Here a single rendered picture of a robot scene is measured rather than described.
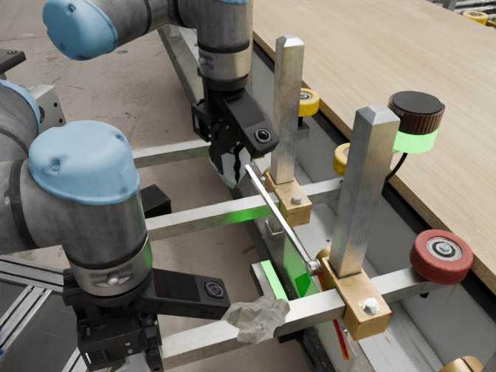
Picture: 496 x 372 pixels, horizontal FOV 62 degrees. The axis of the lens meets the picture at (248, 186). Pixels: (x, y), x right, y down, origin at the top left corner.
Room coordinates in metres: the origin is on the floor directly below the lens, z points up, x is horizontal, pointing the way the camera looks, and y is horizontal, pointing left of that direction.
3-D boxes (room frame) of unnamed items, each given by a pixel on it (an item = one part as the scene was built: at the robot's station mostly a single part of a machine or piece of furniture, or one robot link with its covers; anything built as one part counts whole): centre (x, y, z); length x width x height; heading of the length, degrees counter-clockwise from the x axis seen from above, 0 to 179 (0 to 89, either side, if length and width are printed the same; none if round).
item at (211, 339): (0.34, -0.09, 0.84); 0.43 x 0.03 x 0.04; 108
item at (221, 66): (0.58, 0.04, 1.11); 0.08 x 0.08 x 0.05
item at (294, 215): (0.62, -0.07, 0.83); 0.14 x 0.06 x 0.05; 18
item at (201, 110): (0.59, 0.04, 1.03); 0.09 x 0.08 x 0.12; 38
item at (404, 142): (0.41, -0.19, 1.10); 0.06 x 0.06 x 0.02
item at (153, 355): (0.25, 0.11, 0.90); 0.05 x 0.02 x 0.09; 18
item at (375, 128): (0.40, -0.14, 0.89); 0.04 x 0.04 x 0.48; 18
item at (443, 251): (0.40, -0.28, 0.85); 0.08 x 0.08 x 0.11
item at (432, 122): (0.41, -0.19, 1.12); 0.06 x 0.06 x 0.02
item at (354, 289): (0.38, -0.15, 0.85); 0.14 x 0.06 x 0.05; 18
